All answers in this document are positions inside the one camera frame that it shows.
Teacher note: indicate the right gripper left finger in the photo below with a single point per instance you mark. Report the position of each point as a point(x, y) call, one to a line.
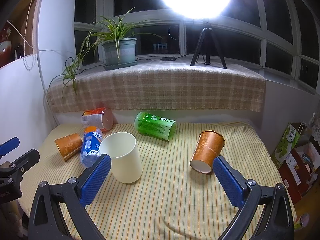
point(46, 219)

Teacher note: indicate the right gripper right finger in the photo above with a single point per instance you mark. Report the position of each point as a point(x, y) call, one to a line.
point(276, 220)

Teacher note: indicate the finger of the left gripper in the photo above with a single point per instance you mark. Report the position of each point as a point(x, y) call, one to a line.
point(9, 146)
point(23, 163)

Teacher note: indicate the white plastic cup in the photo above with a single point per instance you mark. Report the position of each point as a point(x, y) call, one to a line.
point(126, 165)

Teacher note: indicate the small orange paper cup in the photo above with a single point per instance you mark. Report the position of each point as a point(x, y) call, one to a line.
point(69, 145)

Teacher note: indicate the large orange paper cup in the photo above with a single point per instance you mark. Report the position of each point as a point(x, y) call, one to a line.
point(209, 146)

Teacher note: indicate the green translucent plastic cup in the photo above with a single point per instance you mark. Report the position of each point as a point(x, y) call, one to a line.
point(155, 126)

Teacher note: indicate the red cardboard box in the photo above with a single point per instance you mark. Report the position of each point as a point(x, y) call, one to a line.
point(299, 170)

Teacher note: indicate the blue plastic bottle orange cap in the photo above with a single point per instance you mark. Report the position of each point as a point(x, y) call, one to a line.
point(90, 146)

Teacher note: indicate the green white paper bag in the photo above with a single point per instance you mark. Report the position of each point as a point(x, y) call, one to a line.
point(288, 141)

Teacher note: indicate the orange white snack canister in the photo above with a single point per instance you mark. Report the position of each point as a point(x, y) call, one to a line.
point(101, 118)

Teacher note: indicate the yellow striped table cloth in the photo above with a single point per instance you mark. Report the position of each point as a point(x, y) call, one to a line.
point(171, 200)

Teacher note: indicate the spider plant in grey pot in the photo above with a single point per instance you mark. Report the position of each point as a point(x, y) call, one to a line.
point(112, 34)

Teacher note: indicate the beige plaid blanket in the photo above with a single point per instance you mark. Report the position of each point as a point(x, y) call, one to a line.
point(161, 86)

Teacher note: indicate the black usb hub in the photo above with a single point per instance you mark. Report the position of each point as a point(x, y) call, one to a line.
point(168, 58)

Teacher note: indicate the black tripod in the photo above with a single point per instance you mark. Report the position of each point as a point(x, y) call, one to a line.
point(206, 40)

